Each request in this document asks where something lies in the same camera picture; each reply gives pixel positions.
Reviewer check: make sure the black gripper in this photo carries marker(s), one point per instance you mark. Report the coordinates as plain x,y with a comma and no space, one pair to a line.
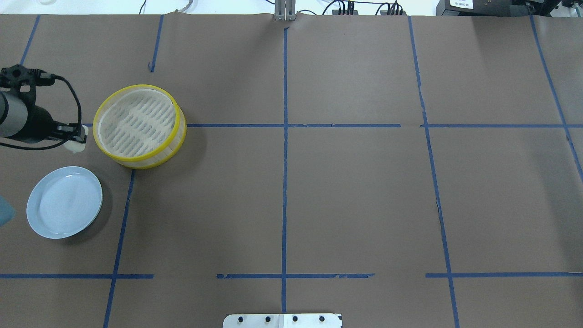
37,123

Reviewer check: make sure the white steamed bun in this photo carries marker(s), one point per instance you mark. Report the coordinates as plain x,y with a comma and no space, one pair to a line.
78,142

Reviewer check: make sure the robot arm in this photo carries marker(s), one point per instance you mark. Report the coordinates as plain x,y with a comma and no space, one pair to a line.
13,116

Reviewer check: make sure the yellow steamer basket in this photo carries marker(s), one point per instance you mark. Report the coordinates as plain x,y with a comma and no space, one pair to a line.
140,126

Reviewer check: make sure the light blue plate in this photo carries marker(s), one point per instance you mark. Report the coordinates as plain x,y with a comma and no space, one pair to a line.
64,202

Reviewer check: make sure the black computer box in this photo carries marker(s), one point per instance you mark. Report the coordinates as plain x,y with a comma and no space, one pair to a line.
497,8

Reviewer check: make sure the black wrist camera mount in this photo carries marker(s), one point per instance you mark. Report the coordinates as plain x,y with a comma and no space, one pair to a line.
22,82

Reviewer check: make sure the aluminium frame post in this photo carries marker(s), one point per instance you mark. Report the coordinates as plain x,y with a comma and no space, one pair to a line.
285,10

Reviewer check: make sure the white column pedestal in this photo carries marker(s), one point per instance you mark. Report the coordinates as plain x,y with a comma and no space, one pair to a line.
284,320

